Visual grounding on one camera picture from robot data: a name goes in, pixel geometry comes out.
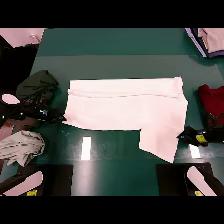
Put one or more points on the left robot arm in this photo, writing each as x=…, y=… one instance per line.
x=23, y=182

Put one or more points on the pink garment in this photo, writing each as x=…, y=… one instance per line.
x=20, y=36

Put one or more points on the black garment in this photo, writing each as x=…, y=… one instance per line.
x=16, y=66

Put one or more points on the dark green garment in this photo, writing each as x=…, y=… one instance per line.
x=38, y=83

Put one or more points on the red garment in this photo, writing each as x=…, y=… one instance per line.
x=211, y=100

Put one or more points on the grey white garment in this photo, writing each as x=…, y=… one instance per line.
x=20, y=145

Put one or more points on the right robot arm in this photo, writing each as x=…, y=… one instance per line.
x=201, y=181

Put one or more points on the beige folded garment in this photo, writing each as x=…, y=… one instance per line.
x=215, y=38

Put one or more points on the pale pink T-shirt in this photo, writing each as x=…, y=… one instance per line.
x=126, y=106

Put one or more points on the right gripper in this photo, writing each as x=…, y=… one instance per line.
x=196, y=136

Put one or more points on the lavender folded garment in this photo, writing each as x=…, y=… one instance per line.
x=200, y=45

